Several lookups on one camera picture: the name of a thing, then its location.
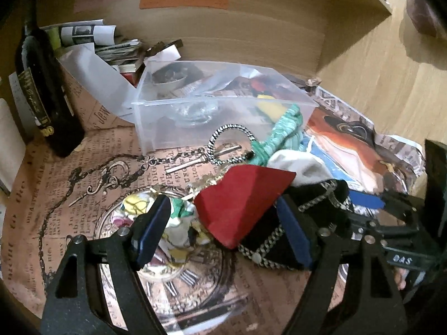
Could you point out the clear plastic storage box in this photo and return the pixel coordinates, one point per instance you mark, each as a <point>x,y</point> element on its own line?
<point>181,103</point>

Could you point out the rolled black white magazine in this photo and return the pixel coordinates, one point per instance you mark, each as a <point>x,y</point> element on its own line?
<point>84,31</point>

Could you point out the stack of papers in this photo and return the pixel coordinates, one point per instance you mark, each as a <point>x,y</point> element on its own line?
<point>128,56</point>

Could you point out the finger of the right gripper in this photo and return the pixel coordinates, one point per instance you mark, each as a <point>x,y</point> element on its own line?
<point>363,199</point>

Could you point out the red felt pouch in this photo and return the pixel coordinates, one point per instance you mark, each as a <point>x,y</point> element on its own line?
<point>230,209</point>

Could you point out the floral fabric scrunchie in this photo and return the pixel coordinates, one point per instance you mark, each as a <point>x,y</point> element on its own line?
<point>183,235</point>

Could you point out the black patterned cloth bag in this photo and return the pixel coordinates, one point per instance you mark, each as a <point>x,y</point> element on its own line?
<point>286,236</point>

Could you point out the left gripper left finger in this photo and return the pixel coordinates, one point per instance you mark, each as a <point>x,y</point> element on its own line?
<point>147,230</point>

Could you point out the white cloth pouch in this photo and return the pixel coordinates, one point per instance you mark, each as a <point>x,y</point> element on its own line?
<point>309,169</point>

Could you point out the dark wine bottle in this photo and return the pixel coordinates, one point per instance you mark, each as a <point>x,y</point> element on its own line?
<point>42,85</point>

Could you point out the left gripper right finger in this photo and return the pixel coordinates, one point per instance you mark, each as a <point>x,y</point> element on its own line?
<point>299,242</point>

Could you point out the green knitted cloth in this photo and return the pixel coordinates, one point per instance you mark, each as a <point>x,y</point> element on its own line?
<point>286,134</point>

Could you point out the clear plastic box lid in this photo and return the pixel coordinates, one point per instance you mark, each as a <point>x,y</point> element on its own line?
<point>102,81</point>

